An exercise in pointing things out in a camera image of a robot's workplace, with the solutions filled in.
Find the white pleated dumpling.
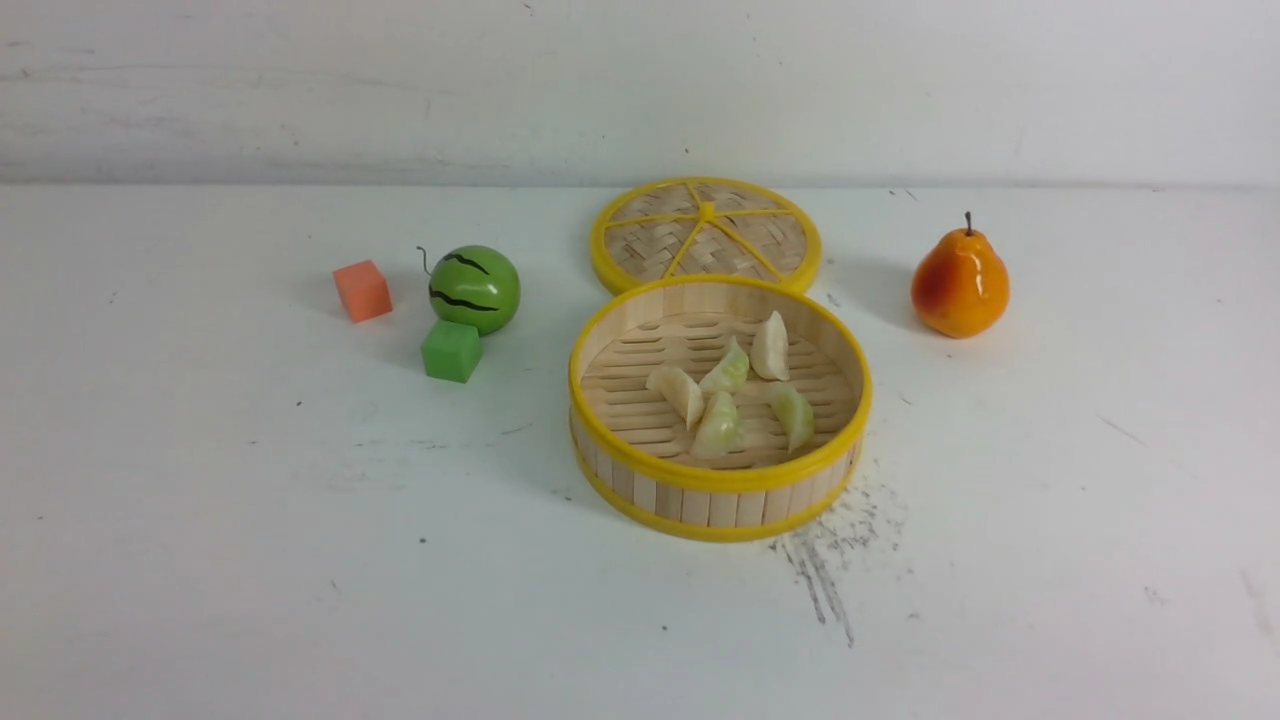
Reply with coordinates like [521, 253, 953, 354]
[645, 364, 705, 430]

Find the bamboo steamer tray yellow rim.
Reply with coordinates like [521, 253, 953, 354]
[568, 275, 873, 542]

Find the pale white dumpling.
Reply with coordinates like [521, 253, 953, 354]
[750, 311, 790, 382]

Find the woven bamboo steamer lid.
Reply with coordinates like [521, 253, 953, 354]
[588, 176, 823, 295]

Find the green toy watermelon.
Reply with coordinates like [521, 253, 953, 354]
[417, 245, 522, 336]

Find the green foam cube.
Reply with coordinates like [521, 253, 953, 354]
[420, 320, 483, 384]

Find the orange foam cube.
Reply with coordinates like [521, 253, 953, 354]
[332, 259, 394, 323]

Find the orange yellow toy pear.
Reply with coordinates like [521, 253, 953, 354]
[910, 211, 1011, 340]

